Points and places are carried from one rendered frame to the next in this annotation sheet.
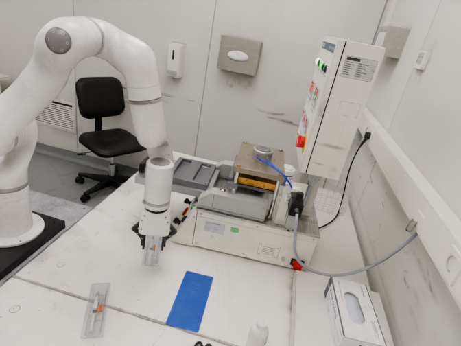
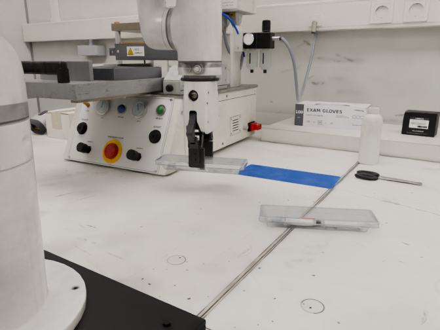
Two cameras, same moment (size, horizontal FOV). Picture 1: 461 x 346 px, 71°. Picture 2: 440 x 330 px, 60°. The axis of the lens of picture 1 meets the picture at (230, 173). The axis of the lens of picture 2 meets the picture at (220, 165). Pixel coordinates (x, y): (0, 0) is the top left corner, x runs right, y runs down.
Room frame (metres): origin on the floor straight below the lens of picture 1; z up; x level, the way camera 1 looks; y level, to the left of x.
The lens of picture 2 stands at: (0.54, 0.89, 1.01)
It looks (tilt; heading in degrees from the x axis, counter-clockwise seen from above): 16 degrees down; 295
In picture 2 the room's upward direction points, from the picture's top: straight up
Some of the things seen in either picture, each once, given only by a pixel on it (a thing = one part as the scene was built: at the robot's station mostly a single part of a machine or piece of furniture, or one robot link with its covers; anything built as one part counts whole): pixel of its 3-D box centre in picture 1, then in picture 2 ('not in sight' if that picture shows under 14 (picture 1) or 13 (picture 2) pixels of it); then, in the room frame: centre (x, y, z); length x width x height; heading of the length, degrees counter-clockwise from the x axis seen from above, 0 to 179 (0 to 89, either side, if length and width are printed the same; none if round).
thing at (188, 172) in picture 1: (191, 172); (106, 72); (1.17, 0.15, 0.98); 0.20 x 0.17 x 0.03; 177
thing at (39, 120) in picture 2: not in sight; (55, 120); (1.70, -0.15, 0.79); 0.20 x 0.08 x 0.08; 83
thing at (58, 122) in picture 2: not in sight; (78, 122); (1.57, -0.14, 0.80); 0.19 x 0.13 x 0.09; 83
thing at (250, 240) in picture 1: (245, 218); (175, 120); (1.14, -0.10, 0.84); 0.53 x 0.37 x 0.17; 87
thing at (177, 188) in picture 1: (180, 172); (91, 78); (1.18, 0.20, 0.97); 0.30 x 0.22 x 0.08; 87
